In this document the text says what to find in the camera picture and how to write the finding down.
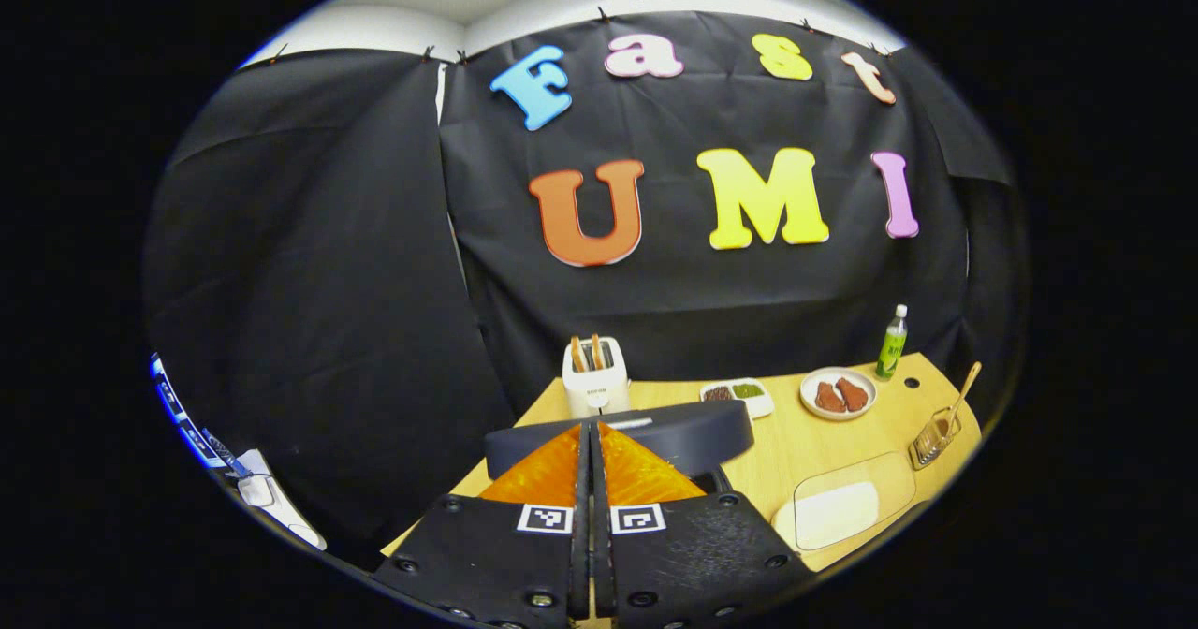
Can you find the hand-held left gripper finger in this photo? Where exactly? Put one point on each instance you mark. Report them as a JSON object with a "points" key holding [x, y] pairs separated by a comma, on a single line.
{"points": [[582, 479], [601, 489]]}

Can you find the silver black rice cooker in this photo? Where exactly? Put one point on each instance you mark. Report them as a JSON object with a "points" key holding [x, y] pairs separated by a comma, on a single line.
{"points": [[693, 432]]}

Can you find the clear glass rice container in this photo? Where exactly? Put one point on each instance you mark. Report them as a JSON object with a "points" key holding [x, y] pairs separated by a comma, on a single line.
{"points": [[889, 479]]}

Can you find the wooden spoon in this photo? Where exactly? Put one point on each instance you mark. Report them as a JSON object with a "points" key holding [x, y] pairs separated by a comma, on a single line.
{"points": [[959, 395]]}

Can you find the white toaster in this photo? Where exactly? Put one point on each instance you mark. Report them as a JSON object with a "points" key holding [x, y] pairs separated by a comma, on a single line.
{"points": [[596, 393]]}

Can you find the toast slice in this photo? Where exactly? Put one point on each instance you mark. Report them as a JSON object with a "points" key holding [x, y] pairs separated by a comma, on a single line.
{"points": [[578, 355], [598, 353]]}

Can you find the white divided bean dish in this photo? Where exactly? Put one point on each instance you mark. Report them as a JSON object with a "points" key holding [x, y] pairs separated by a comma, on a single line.
{"points": [[737, 397]]}

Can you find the white round plate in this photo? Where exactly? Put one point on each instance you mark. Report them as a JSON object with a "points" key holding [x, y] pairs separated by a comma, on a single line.
{"points": [[810, 404]]}

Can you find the brown meat piece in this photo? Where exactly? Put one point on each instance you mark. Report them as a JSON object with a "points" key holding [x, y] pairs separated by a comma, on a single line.
{"points": [[854, 393], [828, 397]]}

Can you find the black backdrop cloth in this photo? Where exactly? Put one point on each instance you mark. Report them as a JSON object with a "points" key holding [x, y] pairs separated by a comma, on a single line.
{"points": [[374, 283]]}

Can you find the white side table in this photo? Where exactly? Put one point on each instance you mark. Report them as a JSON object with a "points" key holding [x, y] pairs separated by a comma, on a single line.
{"points": [[290, 521]]}

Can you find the green drink bottle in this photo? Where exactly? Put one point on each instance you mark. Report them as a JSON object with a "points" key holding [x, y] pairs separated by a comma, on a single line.
{"points": [[891, 348]]}

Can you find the white flat device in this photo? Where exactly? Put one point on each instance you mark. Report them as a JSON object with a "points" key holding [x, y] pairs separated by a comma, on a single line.
{"points": [[255, 491]]}

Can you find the computer monitor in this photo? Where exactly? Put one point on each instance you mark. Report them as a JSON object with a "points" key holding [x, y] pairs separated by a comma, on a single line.
{"points": [[178, 409]]}

